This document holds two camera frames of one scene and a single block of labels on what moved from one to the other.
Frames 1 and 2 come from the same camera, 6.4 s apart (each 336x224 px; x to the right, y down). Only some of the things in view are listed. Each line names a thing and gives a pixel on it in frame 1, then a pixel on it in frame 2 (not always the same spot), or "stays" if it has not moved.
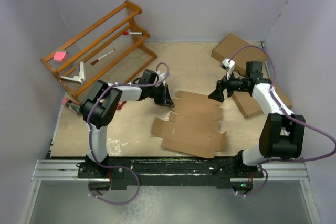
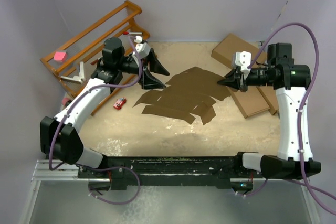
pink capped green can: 67,102 stays
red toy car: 120,104 stays
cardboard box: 191,129 to 191,93
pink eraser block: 60,56 stays
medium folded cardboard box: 246,104 stays
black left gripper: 165,99 to 148,82
